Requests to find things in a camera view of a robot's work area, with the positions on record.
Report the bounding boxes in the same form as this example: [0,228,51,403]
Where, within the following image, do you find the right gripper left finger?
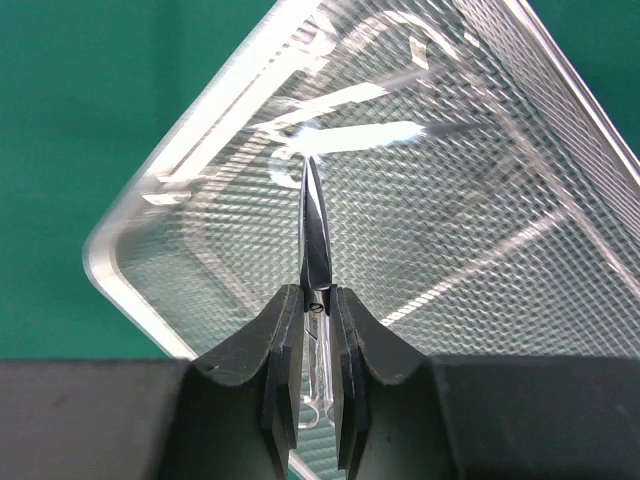
[1,285,303,479]

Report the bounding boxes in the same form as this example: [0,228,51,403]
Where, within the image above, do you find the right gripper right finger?
[329,286,639,479]

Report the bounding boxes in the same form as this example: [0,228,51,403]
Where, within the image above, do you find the wire mesh instrument tray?
[82,0,640,480]

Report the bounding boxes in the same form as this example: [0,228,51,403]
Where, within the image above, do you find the green surgical drape cloth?
[0,0,640,361]

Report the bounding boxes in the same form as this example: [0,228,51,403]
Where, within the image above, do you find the steel surgical scissors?
[268,121,485,189]

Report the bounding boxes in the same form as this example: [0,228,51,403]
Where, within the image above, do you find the steel clamp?
[251,10,460,132]

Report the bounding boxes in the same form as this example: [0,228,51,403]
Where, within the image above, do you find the steel forceps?
[298,156,335,430]

